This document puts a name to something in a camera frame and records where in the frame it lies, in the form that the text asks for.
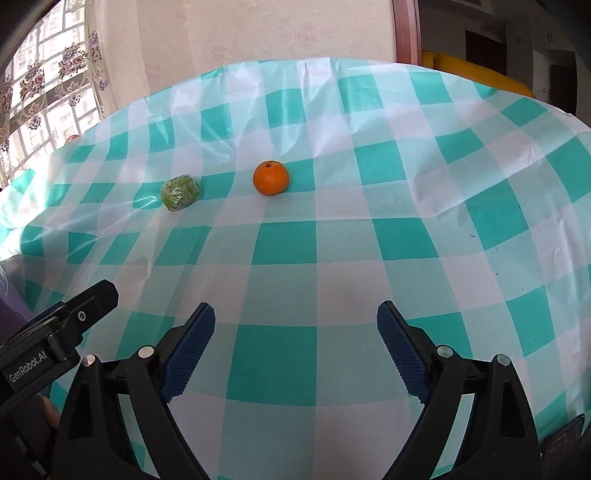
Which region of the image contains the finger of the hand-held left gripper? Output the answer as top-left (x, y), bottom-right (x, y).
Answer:
top-left (64, 279), bottom-right (120, 332)

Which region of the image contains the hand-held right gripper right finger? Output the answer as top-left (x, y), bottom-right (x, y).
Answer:
top-left (376, 300), bottom-right (543, 480)

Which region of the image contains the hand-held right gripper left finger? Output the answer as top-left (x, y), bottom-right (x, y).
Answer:
top-left (51, 302), bottom-right (217, 480)

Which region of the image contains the person's left hand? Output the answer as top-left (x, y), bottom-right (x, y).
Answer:
top-left (39, 395), bottom-right (61, 431)

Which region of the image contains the teal white checked tablecloth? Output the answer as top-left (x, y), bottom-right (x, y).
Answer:
top-left (0, 58), bottom-right (591, 480)

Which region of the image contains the wrapped green fruit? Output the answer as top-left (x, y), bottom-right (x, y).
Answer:
top-left (160, 174), bottom-right (203, 213)

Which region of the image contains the black perforated object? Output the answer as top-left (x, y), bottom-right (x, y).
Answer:
top-left (540, 413), bottom-right (589, 480)

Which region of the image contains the orange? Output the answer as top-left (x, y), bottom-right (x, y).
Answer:
top-left (253, 160), bottom-right (291, 197)

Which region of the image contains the floral lace curtain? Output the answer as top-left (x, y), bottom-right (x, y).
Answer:
top-left (0, 0), bottom-right (109, 185)

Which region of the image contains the yellow object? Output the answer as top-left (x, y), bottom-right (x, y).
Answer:
top-left (421, 52), bottom-right (536, 99)

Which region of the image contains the dark brown door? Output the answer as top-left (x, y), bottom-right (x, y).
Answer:
top-left (549, 64), bottom-right (579, 115)
top-left (464, 30), bottom-right (509, 77)

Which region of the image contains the reddish brown door frame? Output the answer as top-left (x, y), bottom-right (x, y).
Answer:
top-left (392, 0), bottom-right (422, 65)

